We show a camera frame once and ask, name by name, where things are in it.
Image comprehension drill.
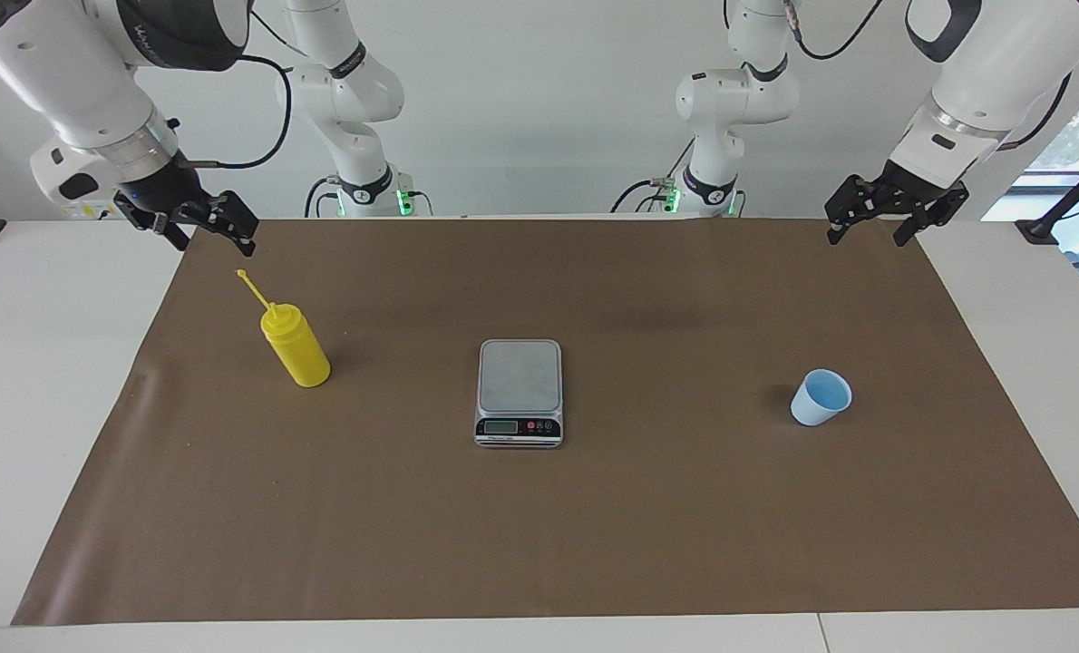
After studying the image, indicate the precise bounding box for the light blue plastic cup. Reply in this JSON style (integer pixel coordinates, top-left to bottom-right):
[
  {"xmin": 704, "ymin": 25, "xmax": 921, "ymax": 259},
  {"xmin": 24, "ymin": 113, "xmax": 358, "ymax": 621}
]
[{"xmin": 790, "ymin": 368, "xmax": 854, "ymax": 427}]

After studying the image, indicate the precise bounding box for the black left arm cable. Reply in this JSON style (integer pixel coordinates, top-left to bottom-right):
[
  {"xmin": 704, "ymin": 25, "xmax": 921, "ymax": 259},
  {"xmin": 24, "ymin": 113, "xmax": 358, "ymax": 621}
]
[{"xmin": 789, "ymin": 0, "xmax": 1074, "ymax": 153}]

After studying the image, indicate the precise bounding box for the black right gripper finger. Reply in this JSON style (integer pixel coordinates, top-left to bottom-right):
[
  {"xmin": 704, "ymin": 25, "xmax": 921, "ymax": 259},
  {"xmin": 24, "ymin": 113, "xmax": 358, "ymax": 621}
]
[
  {"xmin": 218, "ymin": 191, "xmax": 261, "ymax": 258},
  {"xmin": 144, "ymin": 212, "xmax": 192, "ymax": 254}
]

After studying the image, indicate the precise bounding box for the black left base cable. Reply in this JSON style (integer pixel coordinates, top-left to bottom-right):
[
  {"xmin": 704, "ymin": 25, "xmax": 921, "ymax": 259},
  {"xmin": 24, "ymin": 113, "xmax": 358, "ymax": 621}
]
[{"xmin": 609, "ymin": 136, "xmax": 695, "ymax": 215}]

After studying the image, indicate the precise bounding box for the black right base cable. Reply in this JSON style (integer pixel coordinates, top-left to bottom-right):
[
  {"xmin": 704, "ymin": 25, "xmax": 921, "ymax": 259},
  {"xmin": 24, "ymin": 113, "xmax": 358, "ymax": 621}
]
[{"xmin": 303, "ymin": 176, "xmax": 342, "ymax": 219}]

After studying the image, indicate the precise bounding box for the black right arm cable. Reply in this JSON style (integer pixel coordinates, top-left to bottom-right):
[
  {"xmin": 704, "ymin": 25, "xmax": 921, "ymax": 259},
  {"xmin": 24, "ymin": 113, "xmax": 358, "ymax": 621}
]
[{"xmin": 181, "ymin": 53, "xmax": 294, "ymax": 171}]

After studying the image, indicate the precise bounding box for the black base cable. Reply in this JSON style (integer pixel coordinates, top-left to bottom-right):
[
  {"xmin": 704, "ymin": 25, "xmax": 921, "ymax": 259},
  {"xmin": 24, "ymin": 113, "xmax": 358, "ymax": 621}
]
[
  {"xmin": 609, "ymin": 136, "xmax": 695, "ymax": 215},
  {"xmin": 303, "ymin": 176, "xmax": 342, "ymax": 219}
]

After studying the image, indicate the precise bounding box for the yellow squeeze bottle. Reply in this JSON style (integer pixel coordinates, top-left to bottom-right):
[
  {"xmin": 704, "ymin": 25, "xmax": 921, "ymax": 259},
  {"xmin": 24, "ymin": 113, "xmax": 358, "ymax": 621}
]
[{"xmin": 236, "ymin": 268, "xmax": 332, "ymax": 389}]

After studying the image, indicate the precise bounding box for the brown paper table mat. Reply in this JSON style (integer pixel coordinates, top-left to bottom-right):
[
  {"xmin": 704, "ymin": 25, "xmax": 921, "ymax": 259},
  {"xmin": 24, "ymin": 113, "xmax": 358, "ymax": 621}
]
[{"xmin": 11, "ymin": 216, "xmax": 1079, "ymax": 627}]

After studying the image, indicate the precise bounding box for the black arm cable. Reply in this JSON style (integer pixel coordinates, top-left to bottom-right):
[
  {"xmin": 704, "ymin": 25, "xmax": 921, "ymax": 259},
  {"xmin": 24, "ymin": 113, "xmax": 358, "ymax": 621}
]
[
  {"xmin": 181, "ymin": 53, "xmax": 294, "ymax": 171},
  {"xmin": 789, "ymin": 0, "xmax": 1074, "ymax": 153}
]

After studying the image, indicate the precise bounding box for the silver digital kitchen scale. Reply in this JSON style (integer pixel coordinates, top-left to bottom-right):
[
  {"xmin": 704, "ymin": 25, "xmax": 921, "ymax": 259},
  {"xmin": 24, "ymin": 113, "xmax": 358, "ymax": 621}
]
[{"xmin": 473, "ymin": 338, "xmax": 565, "ymax": 450}]

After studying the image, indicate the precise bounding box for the white wall socket box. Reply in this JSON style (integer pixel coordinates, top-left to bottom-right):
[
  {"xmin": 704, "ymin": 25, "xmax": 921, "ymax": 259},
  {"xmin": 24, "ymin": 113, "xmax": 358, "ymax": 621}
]
[{"xmin": 61, "ymin": 198, "xmax": 125, "ymax": 222}]

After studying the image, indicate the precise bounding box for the black angled stand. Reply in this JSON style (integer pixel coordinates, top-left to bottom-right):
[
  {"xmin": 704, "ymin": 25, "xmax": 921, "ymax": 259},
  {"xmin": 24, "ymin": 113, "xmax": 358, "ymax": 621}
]
[{"xmin": 1015, "ymin": 145, "xmax": 1079, "ymax": 246}]

